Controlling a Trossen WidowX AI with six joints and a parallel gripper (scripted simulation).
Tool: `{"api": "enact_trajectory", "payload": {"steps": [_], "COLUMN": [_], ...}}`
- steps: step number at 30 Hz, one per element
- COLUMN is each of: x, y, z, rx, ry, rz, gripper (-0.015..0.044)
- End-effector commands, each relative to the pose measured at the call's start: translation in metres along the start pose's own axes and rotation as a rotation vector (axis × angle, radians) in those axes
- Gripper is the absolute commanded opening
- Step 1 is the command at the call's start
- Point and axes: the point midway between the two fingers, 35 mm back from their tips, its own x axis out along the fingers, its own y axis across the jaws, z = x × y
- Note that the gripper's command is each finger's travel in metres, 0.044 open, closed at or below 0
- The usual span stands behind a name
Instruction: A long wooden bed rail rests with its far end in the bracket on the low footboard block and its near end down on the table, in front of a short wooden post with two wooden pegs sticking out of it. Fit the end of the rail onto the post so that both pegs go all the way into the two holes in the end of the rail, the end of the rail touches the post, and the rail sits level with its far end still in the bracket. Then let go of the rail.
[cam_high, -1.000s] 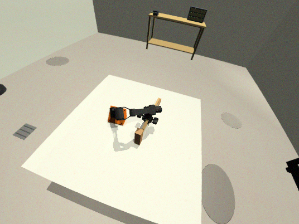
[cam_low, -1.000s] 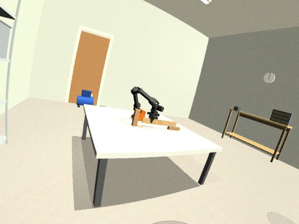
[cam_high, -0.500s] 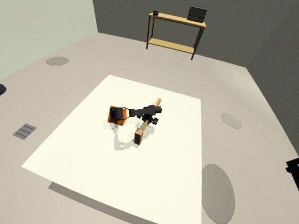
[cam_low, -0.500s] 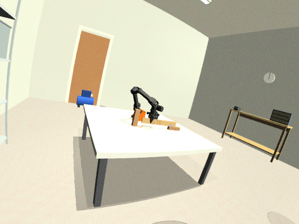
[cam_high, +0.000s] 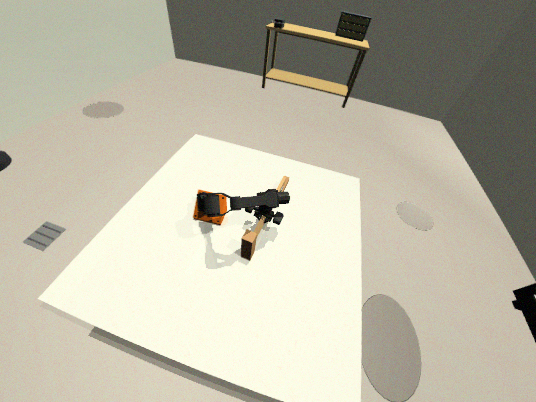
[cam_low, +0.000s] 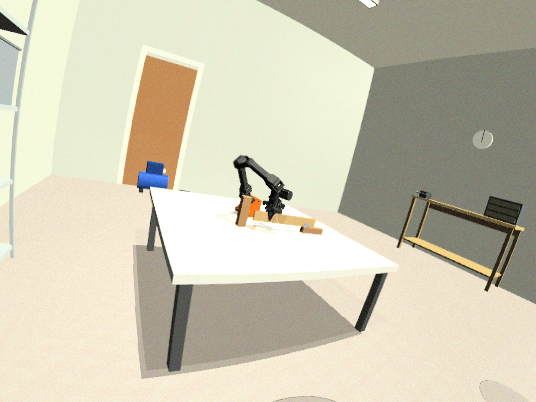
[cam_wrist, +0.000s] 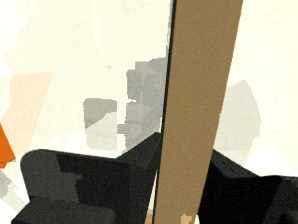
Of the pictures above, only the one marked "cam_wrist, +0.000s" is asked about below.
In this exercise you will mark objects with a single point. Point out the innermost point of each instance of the long wooden rail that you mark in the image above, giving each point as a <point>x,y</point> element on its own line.
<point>201,48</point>

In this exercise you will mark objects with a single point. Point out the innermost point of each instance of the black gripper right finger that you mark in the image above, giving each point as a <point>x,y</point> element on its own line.
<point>233,194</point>

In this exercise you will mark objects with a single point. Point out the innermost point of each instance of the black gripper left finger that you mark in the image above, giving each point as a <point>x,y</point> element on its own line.
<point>124,183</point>

